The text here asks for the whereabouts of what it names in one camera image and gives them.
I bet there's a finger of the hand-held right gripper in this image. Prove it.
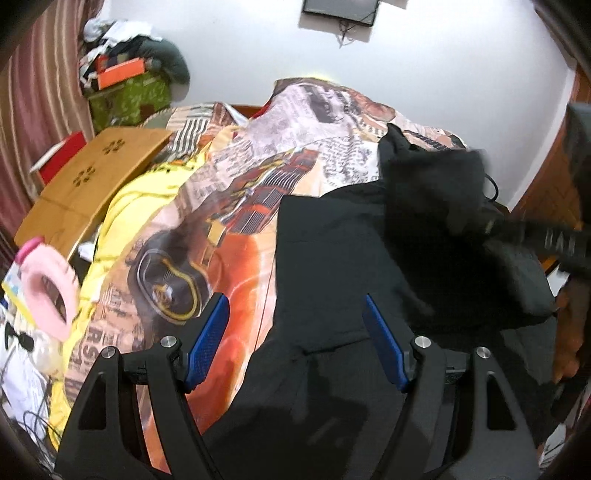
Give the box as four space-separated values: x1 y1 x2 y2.
475 208 527 247

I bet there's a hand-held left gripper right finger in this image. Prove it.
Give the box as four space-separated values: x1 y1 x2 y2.
362 294 541 480

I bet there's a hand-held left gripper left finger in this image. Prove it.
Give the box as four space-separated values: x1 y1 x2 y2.
54 294 230 480

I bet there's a black jacket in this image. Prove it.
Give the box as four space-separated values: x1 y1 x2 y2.
203 122 573 480

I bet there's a pile of clothes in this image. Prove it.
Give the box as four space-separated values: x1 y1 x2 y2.
78 18 162 88

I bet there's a person's right hand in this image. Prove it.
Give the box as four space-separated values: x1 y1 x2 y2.
553 277 585 385

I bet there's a wooden door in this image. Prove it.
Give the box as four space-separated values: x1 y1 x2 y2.
508 60 591 232

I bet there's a yellow garment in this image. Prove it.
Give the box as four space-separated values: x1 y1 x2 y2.
44 154 218 448

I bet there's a white clutter pile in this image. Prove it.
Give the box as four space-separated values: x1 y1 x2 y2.
0 268 63 430

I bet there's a wooden lap desk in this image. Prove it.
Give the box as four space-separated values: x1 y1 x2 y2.
14 127 174 259

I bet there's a printed bed cover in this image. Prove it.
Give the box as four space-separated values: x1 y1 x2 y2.
65 76 472 462

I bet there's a red box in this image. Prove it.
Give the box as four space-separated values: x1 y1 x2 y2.
30 130 88 185

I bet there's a green printed cloth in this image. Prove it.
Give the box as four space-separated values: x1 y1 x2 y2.
88 74 171 134

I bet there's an orange box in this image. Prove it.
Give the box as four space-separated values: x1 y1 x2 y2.
98 58 147 89

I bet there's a grey pillow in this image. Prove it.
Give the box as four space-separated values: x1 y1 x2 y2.
136 39 191 86

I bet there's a striped curtain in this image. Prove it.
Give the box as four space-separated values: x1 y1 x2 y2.
0 0 107 259

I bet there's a pink ring pillow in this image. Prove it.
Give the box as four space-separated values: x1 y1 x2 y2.
16 237 79 333

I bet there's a monitor cable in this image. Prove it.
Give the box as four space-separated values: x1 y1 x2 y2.
335 18 358 48

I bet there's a small wall monitor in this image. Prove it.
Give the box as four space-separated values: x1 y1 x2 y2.
302 0 382 26

